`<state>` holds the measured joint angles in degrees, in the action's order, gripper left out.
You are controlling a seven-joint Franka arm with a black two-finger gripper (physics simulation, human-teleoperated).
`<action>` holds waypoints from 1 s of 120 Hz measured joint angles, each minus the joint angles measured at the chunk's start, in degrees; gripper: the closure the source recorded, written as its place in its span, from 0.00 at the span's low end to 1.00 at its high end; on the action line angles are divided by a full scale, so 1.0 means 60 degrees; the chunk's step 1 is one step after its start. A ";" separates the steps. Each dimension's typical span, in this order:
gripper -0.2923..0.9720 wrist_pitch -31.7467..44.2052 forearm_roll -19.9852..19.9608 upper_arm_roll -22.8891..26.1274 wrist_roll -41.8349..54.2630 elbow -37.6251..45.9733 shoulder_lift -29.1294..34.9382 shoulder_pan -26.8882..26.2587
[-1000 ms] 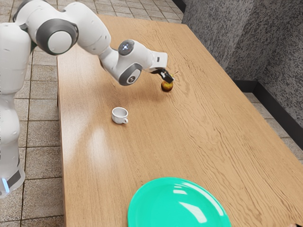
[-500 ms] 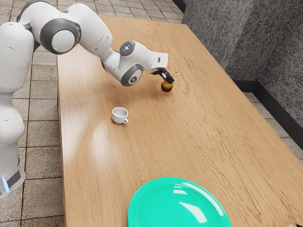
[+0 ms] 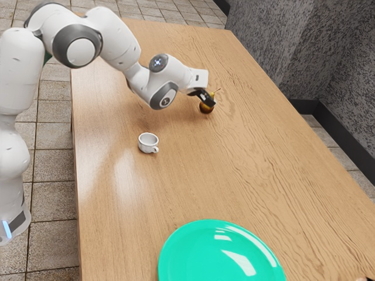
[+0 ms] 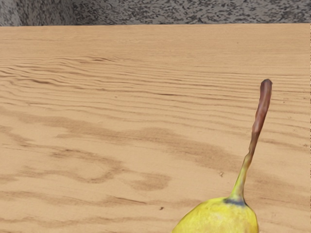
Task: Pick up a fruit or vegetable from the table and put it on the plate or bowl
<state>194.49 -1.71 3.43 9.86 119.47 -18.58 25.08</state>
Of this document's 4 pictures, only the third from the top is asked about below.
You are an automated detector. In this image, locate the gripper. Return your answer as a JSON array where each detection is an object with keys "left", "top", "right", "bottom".
[{"left": 187, "top": 88, "right": 217, "bottom": 108}]

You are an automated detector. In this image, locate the teal plate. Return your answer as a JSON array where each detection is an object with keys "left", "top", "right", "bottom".
[{"left": 157, "top": 218, "right": 288, "bottom": 281}]

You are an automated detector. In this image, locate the yellow-brown pear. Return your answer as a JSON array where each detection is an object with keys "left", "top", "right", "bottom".
[{"left": 199, "top": 88, "right": 222, "bottom": 115}]

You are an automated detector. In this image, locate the white cup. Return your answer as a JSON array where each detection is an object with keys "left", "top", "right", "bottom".
[{"left": 138, "top": 132, "right": 160, "bottom": 155}]

